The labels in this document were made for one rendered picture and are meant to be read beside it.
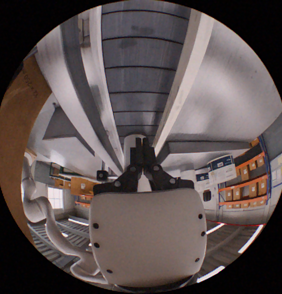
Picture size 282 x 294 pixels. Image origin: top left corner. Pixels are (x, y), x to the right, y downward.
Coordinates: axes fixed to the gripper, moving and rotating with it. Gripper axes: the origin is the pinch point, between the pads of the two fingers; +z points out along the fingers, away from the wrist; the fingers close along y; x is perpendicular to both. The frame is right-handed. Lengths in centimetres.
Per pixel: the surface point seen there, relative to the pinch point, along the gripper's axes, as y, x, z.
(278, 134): 439, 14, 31
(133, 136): -1.1, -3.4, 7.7
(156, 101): 2.2, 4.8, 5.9
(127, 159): -2.2, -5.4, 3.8
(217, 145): 36.0, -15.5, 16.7
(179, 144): 15.4, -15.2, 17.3
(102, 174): -9.2, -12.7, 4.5
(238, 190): 366, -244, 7
